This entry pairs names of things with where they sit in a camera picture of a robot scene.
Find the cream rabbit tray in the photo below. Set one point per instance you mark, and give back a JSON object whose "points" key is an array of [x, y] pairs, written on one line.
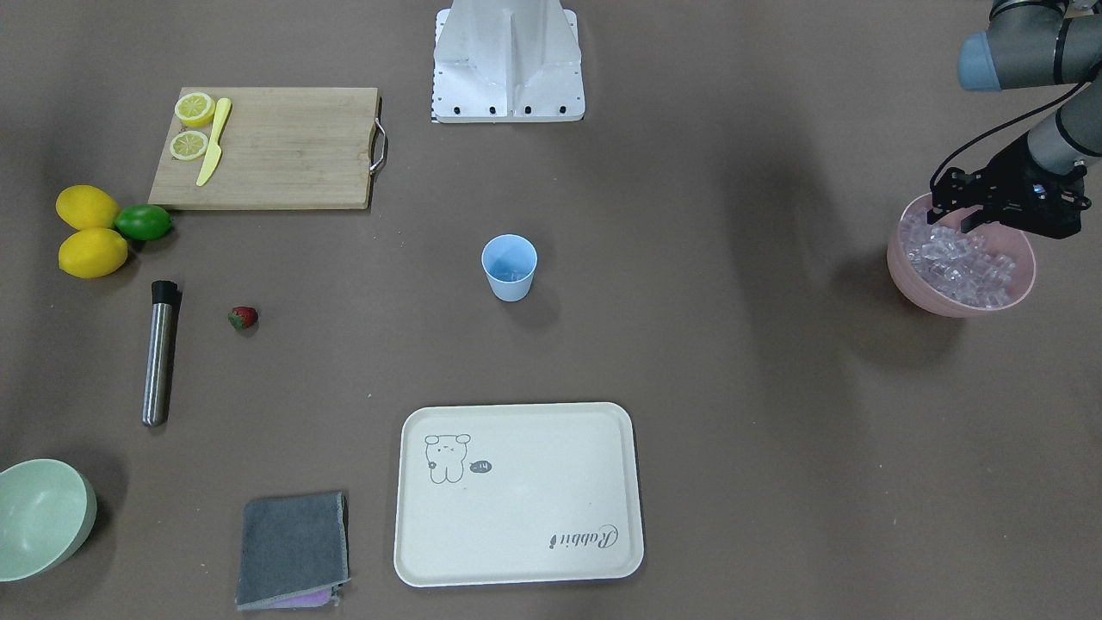
{"points": [[502, 494]]}

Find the steel muddler black tip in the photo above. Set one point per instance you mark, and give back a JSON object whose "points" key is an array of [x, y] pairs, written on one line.
{"points": [[165, 303]]}

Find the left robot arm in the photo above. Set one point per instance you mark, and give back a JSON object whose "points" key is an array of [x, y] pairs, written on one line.
{"points": [[1039, 43]]}

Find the yellow lemon lower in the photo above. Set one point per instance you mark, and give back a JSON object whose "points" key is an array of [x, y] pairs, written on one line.
{"points": [[92, 253]]}

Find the yellow lemon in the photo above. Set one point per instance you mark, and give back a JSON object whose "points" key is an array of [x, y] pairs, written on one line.
{"points": [[92, 253], [86, 207]]}

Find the lemon slice upper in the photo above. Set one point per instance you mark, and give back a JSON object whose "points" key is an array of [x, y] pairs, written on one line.
{"points": [[195, 110]]}

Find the light blue cup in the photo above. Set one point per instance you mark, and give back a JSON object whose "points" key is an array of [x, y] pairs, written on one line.
{"points": [[509, 262]]}

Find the mint green bowl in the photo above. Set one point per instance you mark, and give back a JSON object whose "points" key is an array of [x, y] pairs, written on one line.
{"points": [[48, 510]]}

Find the lemon slice lower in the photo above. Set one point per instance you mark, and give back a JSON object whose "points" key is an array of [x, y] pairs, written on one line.
{"points": [[188, 145]]}

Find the grey folded cloth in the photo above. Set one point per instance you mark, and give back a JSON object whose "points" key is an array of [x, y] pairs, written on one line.
{"points": [[294, 553]]}

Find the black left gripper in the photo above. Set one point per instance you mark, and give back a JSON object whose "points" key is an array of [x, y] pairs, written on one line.
{"points": [[1009, 171]]}

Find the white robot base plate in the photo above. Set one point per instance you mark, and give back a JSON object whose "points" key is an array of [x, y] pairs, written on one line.
{"points": [[507, 62]]}

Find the yellow lemon upper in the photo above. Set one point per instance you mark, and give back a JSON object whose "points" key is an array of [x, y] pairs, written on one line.
{"points": [[86, 207]]}

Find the pink bowl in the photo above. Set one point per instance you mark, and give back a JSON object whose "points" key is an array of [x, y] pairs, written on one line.
{"points": [[1001, 238]]}

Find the pile of clear ice cubes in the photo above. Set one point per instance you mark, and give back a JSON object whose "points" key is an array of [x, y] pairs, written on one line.
{"points": [[961, 267]]}

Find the yellow plastic knife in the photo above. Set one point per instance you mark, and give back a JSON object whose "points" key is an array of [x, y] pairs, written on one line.
{"points": [[214, 151]]}

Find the red strawberry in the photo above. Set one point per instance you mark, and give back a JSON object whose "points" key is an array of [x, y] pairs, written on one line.
{"points": [[243, 317]]}

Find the green lime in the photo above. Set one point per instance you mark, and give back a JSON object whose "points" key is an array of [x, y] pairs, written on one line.
{"points": [[143, 222]]}

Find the lemon slice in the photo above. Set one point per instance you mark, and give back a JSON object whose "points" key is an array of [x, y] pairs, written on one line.
{"points": [[195, 110], [188, 145]]}

